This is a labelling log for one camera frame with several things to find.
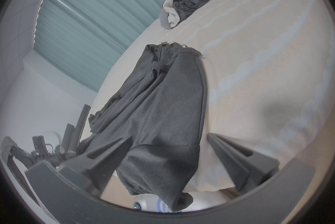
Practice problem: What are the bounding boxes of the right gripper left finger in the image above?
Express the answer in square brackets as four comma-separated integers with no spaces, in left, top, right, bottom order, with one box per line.
[60,135,133,192]

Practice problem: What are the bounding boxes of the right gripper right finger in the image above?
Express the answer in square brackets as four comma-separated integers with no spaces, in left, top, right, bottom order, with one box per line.
[207,133,280,195]

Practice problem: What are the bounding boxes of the black T-shirt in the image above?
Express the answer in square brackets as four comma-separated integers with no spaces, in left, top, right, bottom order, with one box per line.
[77,43,208,211]

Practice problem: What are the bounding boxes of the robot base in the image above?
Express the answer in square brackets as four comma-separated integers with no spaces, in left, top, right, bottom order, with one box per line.
[132,190,225,214]

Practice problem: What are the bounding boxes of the bed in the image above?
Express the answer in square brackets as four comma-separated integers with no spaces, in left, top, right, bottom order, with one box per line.
[81,0,333,192]

